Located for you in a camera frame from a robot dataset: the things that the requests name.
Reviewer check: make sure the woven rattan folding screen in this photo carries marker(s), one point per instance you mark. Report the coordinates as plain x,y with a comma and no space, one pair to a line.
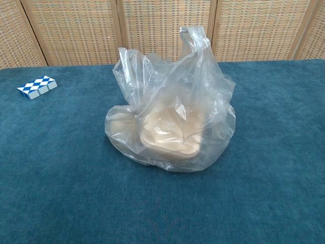
76,25

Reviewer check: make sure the clear plastic carrier bag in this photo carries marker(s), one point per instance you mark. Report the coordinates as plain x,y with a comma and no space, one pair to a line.
177,84

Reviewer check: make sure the beige round food container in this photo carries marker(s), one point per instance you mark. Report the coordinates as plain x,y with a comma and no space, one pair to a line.
122,127

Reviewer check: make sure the beige rectangular food container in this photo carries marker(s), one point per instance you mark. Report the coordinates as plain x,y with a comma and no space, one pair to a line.
165,142

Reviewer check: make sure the blue white snake cube puzzle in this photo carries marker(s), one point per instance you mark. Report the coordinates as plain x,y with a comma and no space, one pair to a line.
38,86

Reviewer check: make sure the blue velvet table cloth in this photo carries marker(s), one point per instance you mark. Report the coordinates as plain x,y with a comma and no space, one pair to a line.
76,190

